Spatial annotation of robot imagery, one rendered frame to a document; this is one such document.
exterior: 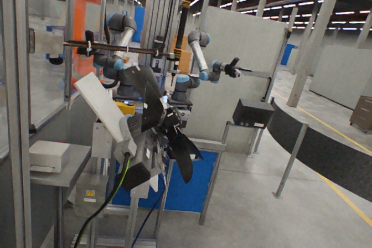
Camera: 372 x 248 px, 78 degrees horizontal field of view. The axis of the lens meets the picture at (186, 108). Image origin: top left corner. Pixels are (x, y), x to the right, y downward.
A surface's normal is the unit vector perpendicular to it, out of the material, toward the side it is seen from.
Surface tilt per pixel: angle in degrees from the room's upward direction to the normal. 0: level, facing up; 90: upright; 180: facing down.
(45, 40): 90
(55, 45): 90
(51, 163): 90
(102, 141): 90
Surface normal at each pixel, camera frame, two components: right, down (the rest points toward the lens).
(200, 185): 0.09, 0.34
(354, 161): -0.74, 0.08
